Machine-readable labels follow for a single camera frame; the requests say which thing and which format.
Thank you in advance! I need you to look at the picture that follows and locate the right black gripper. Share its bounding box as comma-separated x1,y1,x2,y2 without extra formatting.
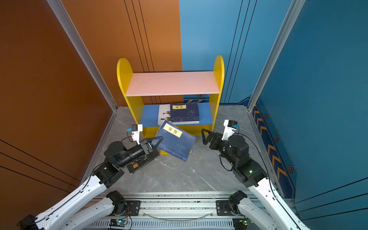
201,128,238,168

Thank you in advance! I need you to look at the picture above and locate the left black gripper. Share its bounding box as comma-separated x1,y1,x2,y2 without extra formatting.
119,136,163,170

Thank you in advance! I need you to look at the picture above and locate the dark blue book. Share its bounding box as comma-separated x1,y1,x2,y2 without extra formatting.
169,121,200,126
170,102,200,122
150,121,197,162

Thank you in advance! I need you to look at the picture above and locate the yellow book with cartoon man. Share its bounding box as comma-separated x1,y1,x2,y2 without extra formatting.
160,150,170,155

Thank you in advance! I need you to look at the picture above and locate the white book with brown bars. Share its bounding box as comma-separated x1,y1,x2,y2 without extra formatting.
158,104,171,126

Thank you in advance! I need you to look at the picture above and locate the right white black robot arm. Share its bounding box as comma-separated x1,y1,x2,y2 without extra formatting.
201,129,308,230

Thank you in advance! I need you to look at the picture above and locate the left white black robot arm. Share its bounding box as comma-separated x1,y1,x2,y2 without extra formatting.
17,136,163,230

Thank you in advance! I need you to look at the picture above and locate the dark book left underneath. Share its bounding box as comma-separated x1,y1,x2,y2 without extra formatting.
127,151,160,174

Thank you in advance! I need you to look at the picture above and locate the yellow shelf with pink and blue boards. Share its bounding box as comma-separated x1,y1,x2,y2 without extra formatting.
117,56,225,138

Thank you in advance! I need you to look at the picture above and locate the left green circuit board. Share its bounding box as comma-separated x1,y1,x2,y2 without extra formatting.
109,218,128,229

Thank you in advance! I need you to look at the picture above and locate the green circuit board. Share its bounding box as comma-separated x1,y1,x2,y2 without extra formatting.
109,218,128,229
232,218,252,230

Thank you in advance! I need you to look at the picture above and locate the right green circuit board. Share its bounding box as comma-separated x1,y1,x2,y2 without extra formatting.
232,218,252,230

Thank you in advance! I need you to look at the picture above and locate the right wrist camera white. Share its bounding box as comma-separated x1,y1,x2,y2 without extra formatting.
221,119,239,141

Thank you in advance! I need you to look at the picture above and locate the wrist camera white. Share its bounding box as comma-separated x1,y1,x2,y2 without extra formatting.
127,124,143,145
221,119,239,141

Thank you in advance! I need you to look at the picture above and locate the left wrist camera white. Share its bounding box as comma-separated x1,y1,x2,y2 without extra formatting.
127,124,143,145

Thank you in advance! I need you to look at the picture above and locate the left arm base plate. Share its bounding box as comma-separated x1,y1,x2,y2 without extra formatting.
113,200,141,217

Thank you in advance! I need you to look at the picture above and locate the aluminium rail frame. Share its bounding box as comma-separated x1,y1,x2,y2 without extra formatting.
51,191,305,230

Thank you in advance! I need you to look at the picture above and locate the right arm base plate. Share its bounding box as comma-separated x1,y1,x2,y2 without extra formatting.
216,200,241,216

